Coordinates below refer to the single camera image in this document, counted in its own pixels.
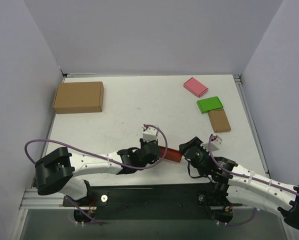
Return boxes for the red paper box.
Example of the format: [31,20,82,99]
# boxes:
[159,146,182,163]

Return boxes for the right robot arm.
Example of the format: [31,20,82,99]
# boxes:
[179,135,299,230]

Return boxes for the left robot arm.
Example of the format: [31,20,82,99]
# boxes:
[35,140,161,206]

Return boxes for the small brown cardboard box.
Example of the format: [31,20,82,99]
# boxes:
[208,109,232,133]

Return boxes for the green paper box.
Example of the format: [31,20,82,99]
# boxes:
[196,96,224,114]

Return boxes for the pink paper box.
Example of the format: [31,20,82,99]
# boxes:
[183,77,209,98]

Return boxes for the large brown cardboard box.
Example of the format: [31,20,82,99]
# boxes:
[53,81,104,114]

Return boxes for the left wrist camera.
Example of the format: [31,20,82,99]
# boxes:
[142,124,159,143]

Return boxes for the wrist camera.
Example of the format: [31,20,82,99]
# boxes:
[201,134,223,152]
[142,124,159,143]

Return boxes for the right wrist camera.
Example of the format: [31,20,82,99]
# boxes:
[201,134,223,152]

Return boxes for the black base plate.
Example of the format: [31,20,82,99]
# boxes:
[76,182,231,222]

